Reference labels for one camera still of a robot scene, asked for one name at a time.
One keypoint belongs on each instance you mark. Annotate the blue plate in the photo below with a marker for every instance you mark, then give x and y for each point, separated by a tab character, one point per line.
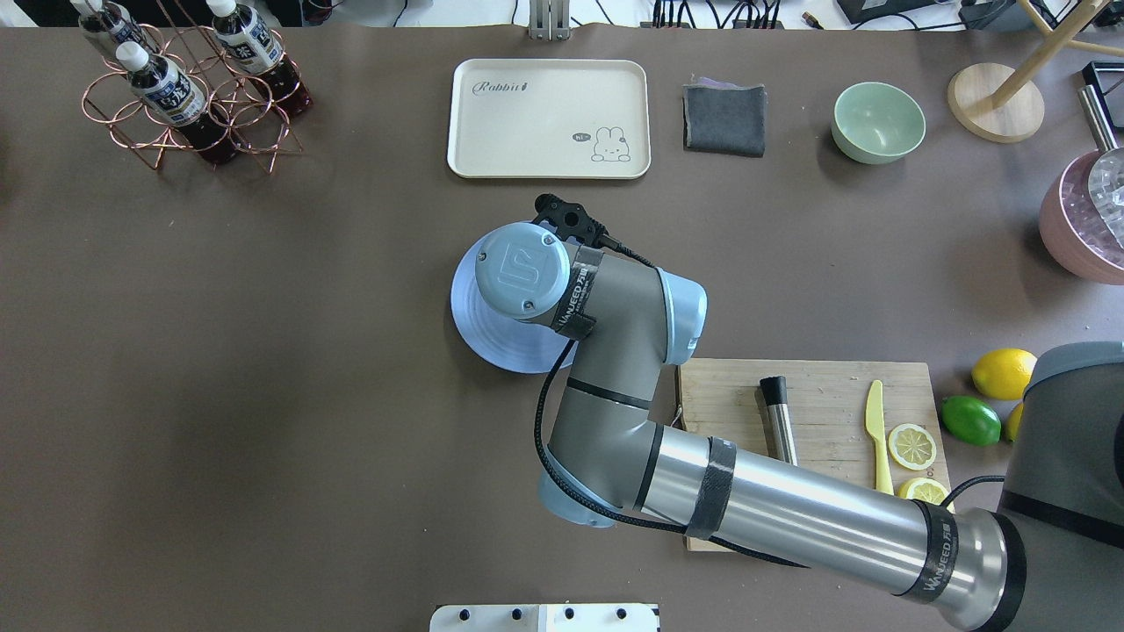
508	344

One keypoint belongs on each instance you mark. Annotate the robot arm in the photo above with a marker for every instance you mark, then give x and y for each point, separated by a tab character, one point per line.
1047	559

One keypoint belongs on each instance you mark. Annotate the cream rectangular tray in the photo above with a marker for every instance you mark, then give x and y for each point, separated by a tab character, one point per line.
549	119

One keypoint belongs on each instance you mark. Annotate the knife on board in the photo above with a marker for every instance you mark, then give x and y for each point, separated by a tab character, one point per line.
776	401

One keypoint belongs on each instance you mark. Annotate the dark grey folded cloth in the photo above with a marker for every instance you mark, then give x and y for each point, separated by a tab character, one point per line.
725	118

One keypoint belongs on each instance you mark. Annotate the wooden cutting board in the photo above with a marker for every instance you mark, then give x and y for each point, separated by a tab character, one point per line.
825	395

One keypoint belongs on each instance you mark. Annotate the yellow plastic knife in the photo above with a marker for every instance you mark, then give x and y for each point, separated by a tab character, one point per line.
876	429

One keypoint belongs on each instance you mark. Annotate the mint green bowl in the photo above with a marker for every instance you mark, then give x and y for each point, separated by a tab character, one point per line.
876	123

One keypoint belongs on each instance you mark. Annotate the lemon slice half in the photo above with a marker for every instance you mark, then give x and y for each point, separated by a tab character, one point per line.
912	447
925	489

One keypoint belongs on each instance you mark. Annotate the sauce bottle middle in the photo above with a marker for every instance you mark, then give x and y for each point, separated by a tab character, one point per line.
256	52

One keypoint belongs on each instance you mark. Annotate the sauce bottle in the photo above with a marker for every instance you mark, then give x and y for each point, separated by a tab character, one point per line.
176	99
256	52
106	25

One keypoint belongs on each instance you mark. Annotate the green lime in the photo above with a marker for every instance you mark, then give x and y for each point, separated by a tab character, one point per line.
970	420

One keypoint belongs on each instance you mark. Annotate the sauce bottle front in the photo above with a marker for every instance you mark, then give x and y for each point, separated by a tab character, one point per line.
176	99

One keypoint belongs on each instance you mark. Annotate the yellow lemon left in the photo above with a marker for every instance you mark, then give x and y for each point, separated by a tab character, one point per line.
1003	373

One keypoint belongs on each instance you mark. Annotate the wooden cup tree stand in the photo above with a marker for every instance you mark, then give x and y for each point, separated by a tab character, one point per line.
1001	104

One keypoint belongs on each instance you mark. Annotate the pink bowl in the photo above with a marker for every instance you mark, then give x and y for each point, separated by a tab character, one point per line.
1072	230

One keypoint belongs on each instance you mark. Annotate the sauce bottle back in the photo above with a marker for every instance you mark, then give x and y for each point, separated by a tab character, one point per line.
106	25

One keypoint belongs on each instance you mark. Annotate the metal ice scoop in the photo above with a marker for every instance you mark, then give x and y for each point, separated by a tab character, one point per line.
1105	181

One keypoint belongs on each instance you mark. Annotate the black mirror tray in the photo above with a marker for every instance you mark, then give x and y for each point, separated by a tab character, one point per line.
1107	79

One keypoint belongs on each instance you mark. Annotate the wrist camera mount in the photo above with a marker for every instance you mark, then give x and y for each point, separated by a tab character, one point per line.
571	222

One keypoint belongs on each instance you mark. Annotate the aluminium frame post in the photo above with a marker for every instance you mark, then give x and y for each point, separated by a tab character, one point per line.
549	20

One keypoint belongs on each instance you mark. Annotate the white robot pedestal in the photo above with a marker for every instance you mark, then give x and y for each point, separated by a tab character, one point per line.
547	617

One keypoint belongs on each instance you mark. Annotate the copper wire bottle rack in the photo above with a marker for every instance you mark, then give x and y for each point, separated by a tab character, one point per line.
217	91

